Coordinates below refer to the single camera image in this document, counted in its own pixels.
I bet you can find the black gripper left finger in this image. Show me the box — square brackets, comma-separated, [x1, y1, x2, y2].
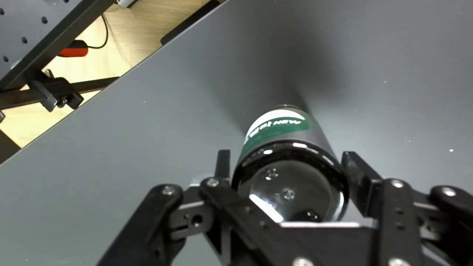
[95, 149, 283, 266]

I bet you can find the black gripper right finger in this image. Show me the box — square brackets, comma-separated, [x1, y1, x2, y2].
[341, 149, 473, 266]

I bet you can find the dark green-labelled bottle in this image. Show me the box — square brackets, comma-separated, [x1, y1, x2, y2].
[230, 103, 350, 224]

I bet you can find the black table clamp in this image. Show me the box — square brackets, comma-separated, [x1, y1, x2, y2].
[27, 72, 85, 113]

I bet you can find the black perforated breadboard table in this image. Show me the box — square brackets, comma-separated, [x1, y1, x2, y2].
[0, 0, 118, 93]

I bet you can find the red handled tool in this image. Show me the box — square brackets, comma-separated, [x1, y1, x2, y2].
[56, 40, 90, 59]

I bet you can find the thin black cable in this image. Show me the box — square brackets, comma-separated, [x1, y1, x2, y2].
[85, 13, 110, 51]

